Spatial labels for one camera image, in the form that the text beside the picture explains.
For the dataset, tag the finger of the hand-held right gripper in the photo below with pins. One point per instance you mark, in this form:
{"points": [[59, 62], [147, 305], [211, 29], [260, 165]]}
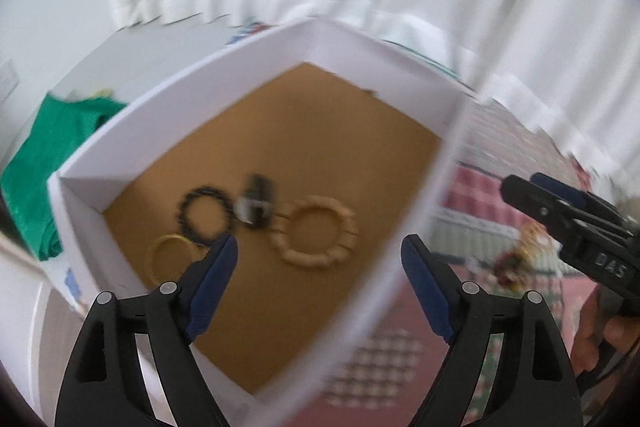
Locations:
{"points": [[560, 193], [535, 199]]}

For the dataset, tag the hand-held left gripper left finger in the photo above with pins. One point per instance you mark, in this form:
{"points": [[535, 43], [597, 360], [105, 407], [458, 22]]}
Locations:
{"points": [[220, 264]]}

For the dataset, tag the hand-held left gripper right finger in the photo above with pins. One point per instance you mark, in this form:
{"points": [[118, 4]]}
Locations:
{"points": [[417, 267]]}

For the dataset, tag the white box with brown bottom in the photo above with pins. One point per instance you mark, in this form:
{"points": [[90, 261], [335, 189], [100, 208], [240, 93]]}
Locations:
{"points": [[310, 147]]}

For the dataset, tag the person's right hand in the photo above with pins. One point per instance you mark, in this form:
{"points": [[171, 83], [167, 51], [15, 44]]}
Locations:
{"points": [[597, 332]]}

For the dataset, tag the red checked blanket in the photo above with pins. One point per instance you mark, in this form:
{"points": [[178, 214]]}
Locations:
{"points": [[500, 217]]}

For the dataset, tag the yellow bangle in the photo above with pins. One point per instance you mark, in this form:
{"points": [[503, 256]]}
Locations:
{"points": [[167, 259]]}

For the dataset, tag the black and grey trinket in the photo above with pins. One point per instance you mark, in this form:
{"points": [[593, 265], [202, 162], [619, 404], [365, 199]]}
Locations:
{"points": [[256, 206]]}

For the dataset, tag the green cloth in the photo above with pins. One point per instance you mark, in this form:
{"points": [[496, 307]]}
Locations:
{"points": [[47, 162]]}

